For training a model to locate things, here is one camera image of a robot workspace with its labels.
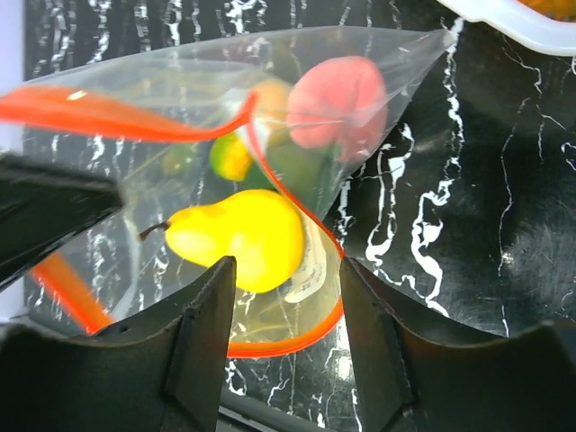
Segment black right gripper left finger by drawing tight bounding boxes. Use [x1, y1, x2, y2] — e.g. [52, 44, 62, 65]
[1, 256, 236, 431]

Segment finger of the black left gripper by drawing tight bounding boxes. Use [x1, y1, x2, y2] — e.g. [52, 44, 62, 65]
[1, 152, 123, 282]

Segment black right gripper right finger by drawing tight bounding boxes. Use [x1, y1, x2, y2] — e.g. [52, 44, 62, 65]
[340, 258, 575, 431]

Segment yellow orange papaya toy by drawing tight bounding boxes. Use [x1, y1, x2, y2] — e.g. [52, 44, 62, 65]
[209, 132, 253, 182]

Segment clear zip top bag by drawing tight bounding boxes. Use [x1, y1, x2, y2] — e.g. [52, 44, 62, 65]
[1, 26, 455, 358]

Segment green avocado toy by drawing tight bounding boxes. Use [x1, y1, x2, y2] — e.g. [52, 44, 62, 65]
[260, 135, 338, 218]

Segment pink peach toy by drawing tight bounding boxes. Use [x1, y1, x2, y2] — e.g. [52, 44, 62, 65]
[286, 56, 387, 163]

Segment white plastic basket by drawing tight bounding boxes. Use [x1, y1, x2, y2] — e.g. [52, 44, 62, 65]
[438, 0, 575, 57]

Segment orange pineapple toy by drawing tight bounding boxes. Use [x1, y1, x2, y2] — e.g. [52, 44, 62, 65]
[519, 0, 576, 23]

